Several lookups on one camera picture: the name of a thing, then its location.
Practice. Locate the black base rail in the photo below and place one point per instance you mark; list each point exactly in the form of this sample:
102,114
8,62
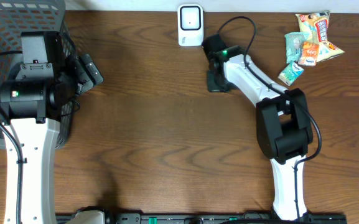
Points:
248,217

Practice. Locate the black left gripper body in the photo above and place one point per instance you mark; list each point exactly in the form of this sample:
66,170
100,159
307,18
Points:
89,72

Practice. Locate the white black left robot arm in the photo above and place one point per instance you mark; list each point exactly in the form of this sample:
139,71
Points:
31,103

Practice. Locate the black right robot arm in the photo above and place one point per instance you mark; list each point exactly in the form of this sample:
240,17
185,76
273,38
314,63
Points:
283,127

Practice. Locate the orange tissue pack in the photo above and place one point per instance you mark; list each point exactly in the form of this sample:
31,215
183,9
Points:
309,54

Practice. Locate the green tissue pack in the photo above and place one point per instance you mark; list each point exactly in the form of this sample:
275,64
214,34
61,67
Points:
290,73

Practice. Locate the mint green snack pouch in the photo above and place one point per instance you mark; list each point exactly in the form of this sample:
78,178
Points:
294,43

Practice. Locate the dark grey plastic basket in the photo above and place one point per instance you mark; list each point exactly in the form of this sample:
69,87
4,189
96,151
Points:
17,17

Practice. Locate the yellow white snack bag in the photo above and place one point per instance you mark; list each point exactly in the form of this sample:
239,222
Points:
317,24

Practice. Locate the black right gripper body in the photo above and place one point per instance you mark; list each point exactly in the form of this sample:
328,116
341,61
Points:
217,82

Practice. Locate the white barcode scanner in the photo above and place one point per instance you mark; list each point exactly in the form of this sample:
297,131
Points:
190,25

